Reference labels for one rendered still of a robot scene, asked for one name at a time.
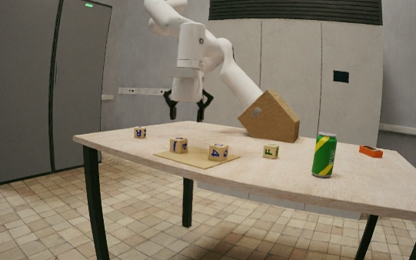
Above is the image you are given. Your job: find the tan flat mat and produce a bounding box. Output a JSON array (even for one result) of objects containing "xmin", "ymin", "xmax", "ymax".
[{"xmin": 153, "ymin": 146, "xmax": 241, "ymax": 170}]

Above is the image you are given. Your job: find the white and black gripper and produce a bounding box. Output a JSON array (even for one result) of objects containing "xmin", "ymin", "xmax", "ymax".
[{"xmin": 163, "ymin": 70, "xmax": 214, "ymax": 122}]

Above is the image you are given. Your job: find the green and yellow striped drink can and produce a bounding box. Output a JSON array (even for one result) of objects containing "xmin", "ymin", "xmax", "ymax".
[{"xmin": 311, "ymin": 132, "xmax": 337, "ymax": 178}]

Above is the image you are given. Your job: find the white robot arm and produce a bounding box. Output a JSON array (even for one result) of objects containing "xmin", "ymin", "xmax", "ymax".
[{"xmin": 144, "ymin": 0, "xmax": 264, "ymax": 110}]

